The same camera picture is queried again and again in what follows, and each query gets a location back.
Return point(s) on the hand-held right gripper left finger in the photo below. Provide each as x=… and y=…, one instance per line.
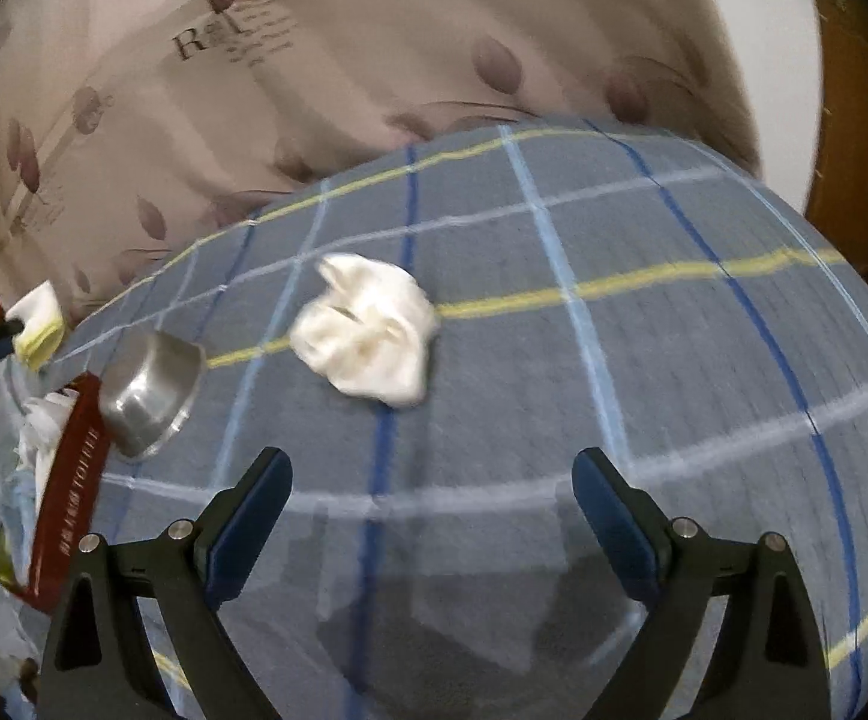
x=250, y=525

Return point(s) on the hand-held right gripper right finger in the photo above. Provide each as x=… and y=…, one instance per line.
x=617, y=532

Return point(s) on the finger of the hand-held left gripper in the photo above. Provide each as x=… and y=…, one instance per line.
x=8, y=330

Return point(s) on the white sponge block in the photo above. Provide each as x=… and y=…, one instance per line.
x=36, y=324

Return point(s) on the gold tray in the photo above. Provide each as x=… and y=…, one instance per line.
x=66, y=495

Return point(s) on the white cloth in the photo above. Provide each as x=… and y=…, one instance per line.
x=366, y=334

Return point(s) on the steel bowl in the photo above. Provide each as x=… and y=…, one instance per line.
x=150, y=399

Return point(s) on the grey plaid bed sheet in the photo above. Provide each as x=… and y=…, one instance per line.
x=554, y=360

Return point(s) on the beige leaf printed blanket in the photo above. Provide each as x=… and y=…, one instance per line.
x=291, y=52

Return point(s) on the wooden door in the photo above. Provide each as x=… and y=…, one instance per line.
x=865, y=112

